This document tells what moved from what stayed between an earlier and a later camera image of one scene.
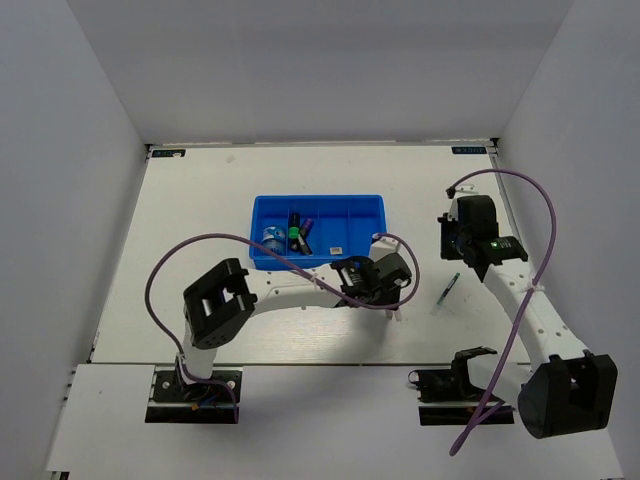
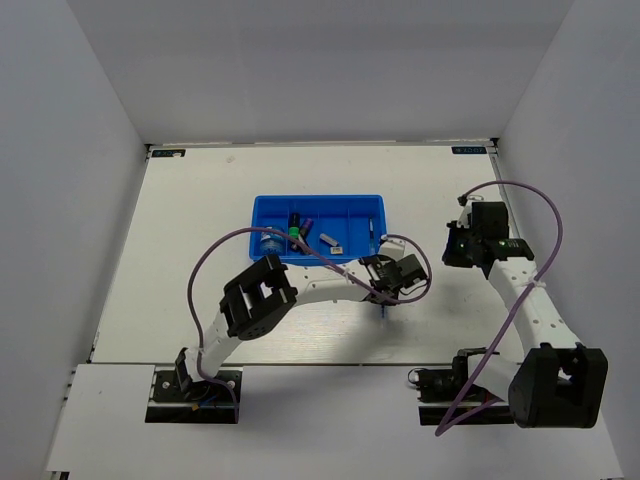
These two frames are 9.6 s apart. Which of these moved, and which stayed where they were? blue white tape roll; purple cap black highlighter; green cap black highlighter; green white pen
Moved: green white pen
Stayed: green cap black highlighter; purple cap black highlighter; blue white tape roll
